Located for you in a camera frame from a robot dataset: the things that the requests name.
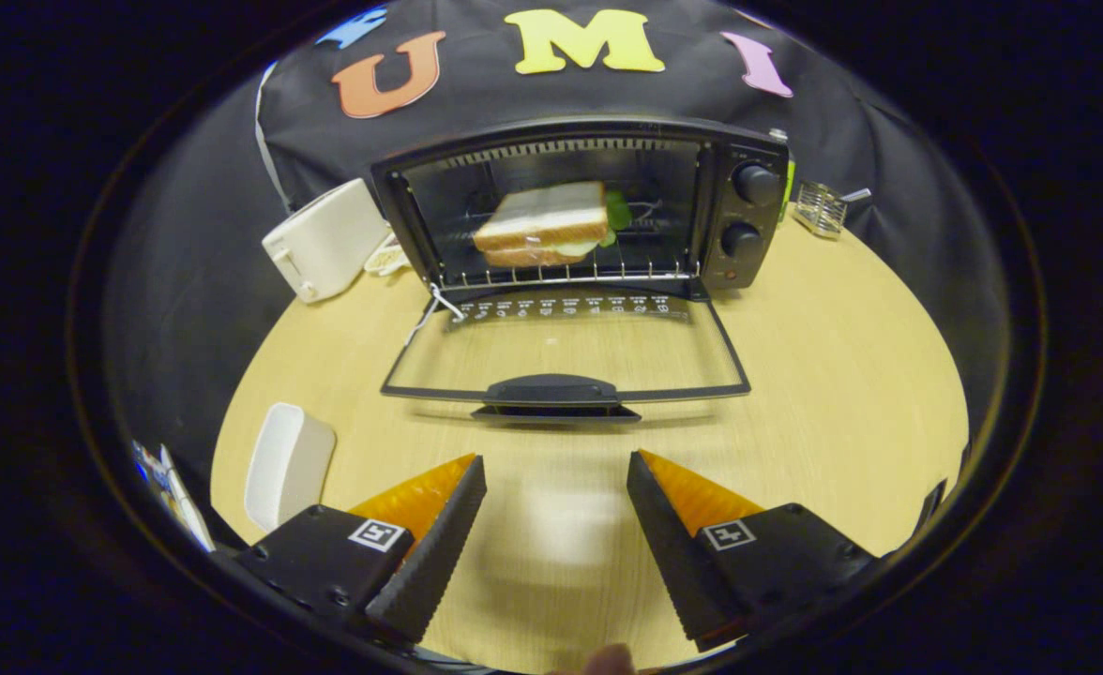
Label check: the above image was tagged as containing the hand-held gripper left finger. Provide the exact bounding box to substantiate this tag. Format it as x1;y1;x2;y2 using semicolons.
233;454;489;646

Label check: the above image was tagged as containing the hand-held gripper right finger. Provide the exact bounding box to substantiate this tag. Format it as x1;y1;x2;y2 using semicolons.
626;449;883;653

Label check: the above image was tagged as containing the white bread sandwich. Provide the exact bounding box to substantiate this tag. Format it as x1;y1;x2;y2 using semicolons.
472;181;634;269

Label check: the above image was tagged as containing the black toaster oven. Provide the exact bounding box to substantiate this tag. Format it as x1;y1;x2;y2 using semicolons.
370;115;792;423

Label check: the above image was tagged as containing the white rectangular food tray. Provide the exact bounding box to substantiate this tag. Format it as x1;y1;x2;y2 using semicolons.
244;402;338;533

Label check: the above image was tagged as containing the white pop-up toaster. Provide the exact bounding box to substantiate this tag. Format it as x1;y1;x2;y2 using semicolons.
262;178;391;304

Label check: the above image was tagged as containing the blue printed box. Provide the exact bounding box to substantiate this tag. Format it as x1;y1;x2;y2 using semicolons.
131;439;217;552

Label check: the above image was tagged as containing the small white snack dish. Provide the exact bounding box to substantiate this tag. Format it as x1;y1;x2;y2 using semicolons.
364;234;412;278

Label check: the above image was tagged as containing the clear bottle with green label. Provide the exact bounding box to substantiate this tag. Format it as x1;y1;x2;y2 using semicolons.
767;127;798;224

